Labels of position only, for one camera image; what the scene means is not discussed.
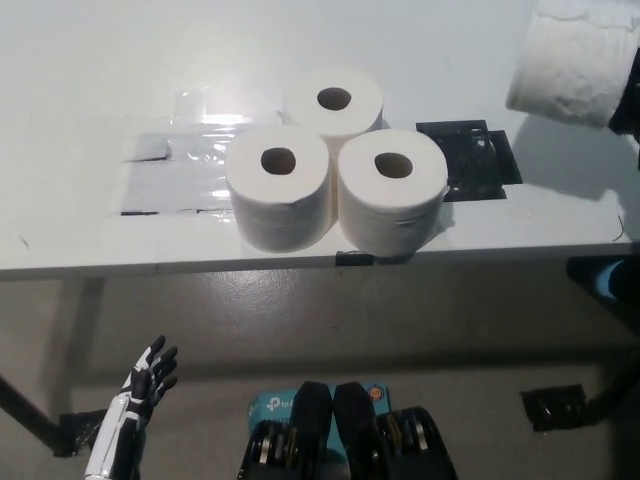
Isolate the teal tp-link box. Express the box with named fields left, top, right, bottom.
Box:
left=246, top=382, right=389, bottom=451

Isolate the smooth white toilet paper roll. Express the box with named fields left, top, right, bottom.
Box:
left=282, top=68, right=386, bottom=151
left=225, top=125, right=332, bottom=255
left=336, top=129, right=449, bottom=256

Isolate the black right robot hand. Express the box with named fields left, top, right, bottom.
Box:
left=606, top=42, right=640, bottom=137

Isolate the small black tape strip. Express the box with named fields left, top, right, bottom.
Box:
left=333, top=251, right=374, bottom=267

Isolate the black square tape patch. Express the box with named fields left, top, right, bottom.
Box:
left=414, top=118, right=524, bottom=203

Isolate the black floor tape patch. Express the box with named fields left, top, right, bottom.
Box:
left=518, top=383, right=589, bottom=432
left=52, top=409, right=109, bottom=459

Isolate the crinkled white toilet paper roll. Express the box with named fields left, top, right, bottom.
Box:
left=504, top=0, right=640, bottom=127

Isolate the clear plastic sheet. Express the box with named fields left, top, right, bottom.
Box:
left=107, top=87, right=286, bottom=219

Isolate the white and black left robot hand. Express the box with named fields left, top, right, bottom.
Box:
left=83, top=335, right=180, bottom=480

